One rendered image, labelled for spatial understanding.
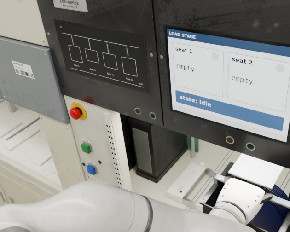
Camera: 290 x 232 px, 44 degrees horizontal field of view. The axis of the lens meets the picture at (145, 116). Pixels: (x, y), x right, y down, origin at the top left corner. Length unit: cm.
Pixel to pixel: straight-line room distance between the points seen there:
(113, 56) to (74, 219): 49
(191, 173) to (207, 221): 81
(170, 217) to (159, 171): 85
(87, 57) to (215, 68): 39
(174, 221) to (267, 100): 30
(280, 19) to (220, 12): 11
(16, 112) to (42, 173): 64
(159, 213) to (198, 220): 10
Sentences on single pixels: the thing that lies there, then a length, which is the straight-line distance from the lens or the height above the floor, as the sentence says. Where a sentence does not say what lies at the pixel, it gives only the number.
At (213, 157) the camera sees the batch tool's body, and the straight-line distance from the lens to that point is 168.
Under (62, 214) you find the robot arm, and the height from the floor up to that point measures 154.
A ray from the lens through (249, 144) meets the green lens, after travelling 85.
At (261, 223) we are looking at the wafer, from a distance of 117.
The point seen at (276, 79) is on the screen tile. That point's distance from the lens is 74.
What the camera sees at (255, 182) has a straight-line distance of 100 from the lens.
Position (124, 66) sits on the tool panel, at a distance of 94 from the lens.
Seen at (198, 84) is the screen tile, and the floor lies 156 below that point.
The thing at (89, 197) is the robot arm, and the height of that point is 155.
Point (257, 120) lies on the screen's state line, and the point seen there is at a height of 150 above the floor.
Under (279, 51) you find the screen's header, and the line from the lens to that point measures 72.
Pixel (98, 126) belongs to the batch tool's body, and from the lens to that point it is 116.
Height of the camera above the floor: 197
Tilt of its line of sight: 34 degrees down
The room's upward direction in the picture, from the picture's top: 7 degrees counter-clockwise
